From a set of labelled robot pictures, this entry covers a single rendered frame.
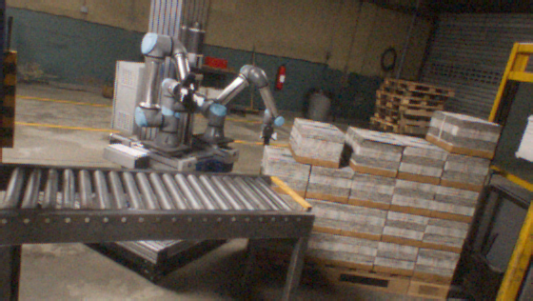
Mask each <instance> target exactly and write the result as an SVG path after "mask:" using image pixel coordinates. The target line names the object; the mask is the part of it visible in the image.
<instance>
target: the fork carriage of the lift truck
mask: <svg viewBox="0 0 533 301"><path fill-rule="evenodd" d="M459 255H460V257H459V258H460V259H459V262H458V263H457V264H456V267H455V270H454V271H453V273H454V274H453V275H454V280H455V281H456V282H457V283H458V284H460V285H461V286H464V287H465V288H466V289H467V290H468V291H470V292H471V295H470V297H471V298H472V299H473V300H474V301H491V298H492V295H493V294H494V291H495V289H496V288H495V287H496V284H497V282H498V280H499V277H500V275H501V273H502V271H501V270H500V269H498V268H497V267H495V266H494V265H493V264H492V263H491V261H490V260H487V259H486V258H485V257H484V256H483V255H482V254H481V253H480V252H478V251H477V250H476V249H474V248H473V246H471V245H470V244H469V243H467V242H466V241H465V240H464V244H463V245H462V250H461V252H460V253H459Z"/></svg>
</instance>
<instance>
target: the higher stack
mask: <svg viewBox="0 0 533 301"><path fill-rule="evenodd" d="M500 133H501V126H500V125H497V124H495V123H492V122H486V121H484V120H482V119H479V118H477V117H473V116H465V115H461V114H457V113H452V112H447V111H434V116H433V117H432V119H431V122H430V125H429V128H428V132H427V134H428V135H432V136H433V137H435V138H437V139H439V140H440V141H444V142H446V143H447V144H449V145H451V146H453V147H463V148H469V149H472V150H477V151H487V152H493V151H495V149H496V148H497V144H498V143H497V141H498V138H499V137H498V136H500ZM439 140H438V141H439ZM439 148H440V149H442V150H443V151H446V152H447V155H446V160H445V164H444V166H443V170H442V172H441V176H440V178H441V179H444V180H449V181H454V182H460V183H469V184H475V185H480V186H481V185H482V184H483V183H484V178H485V177H486V175H487V172H488V170H489V168H488V167H489V165H490V160H489V159H487V158H486V159H485V158H482V157H477V156H472V155H467V154H461V153H457V152H449V151H447V150H445V149H443V148H441V147H439ZM437 186H438V188H437V189H436V193H435V194H434V206H433V208H432V209H431V210H432V212H433V211H435V212H446V213H452V214H457V215H462V216H467V217H471V216H473V213H474V210H475V207H476V204H477V202H478V199H477V197H478V194H479V193H478V192H477V191H472V190H466V189H456V188H450V187H446V186H440V184H439V185H437ZM427 218H428V223H427V225H426V228H425V230H424V234H423V242H429V243H436V244H442V245H448V246H452V247H459V248H460V247H461V246H462V245H463V244H464V240H465V236H466V233H467V230H468V226H469V225H468V224H467V223H465V222H461V221H455V220H449V219H443V218H434V217H430V216H427ZM459 257H460V255H459V253H458V252H453V251H442V250H436V249H425V248H418V251H417V260H416V263H415V264H414V265H415V266H414V267H413V271H414V272H419V273H430V274H439V275H444V276H450V277H452V276H453V274H454V273H453V271H454V270H455V267H456V264H457V263H458V262H459V259H460V258H459ZM409 277H410V283H409V285H408V288H407V291H406V295H412V296H418V297H424V298H430V299H437V300H444V301H445V298H446V296H447V293H448V289H449V285H450V283H449V282H441V281H434V280H427V279H422V278H416V277H412V276H409Z"/></svg>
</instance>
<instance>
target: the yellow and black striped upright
mask: <svg viewBox="0 0 533 301"><path fill-rule="evenodd" d="M17 56H18V51H14V50H4V94H3V117H2V140H1V148H11V149H12V148H13V146H14V134H15V114H16V102H15V95H16V76H17Z"/></svg>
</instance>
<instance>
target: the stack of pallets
mask: <svg viewBox="0 0 533 301"><path fill-rule="evenodd" d="M392 82H395V85H392ZM388 88H390V90H387V89H388ZM442 90H445V91H446V93H445V94H442ZM455 92H456V91H455V90H450V89H446V88H442V87H434V86H430V85H427V84H422V83H417V82H407V81H403V80H398V79H393V78H389V77H385V81H384V83H383V84H380V89H379V90H377V93H376V95H375V96H376V103H375V104H376V108H375V111H376V112H375V116H374V117H370V121H369V127H368V130H374V131H378V132H382V133H386V132H387V133H392V134H397V135H401V134H400V126H401V124H400V121H401V110H405V109H408V110H420V111H432V110H435V111H445V110H443V104H444V103H447V100H448V97H454V93H455ZM384 95H387V97H384ZM435 96H439V97H441V98H440V100H434V99H435ZM417 100H419V102H418V103H417ZM384 101H386V102H387V104H383V102H384ZM430 102H433V103H435V105H434V107H433V106H429V105H430ZM383 108H384V109H385V110H383ZM382 115H384V116H385V117H382ZM378 121H379V122H382V123H381V124H379V123H378ZM376 128H377V129H378V130H376Z"/></svg>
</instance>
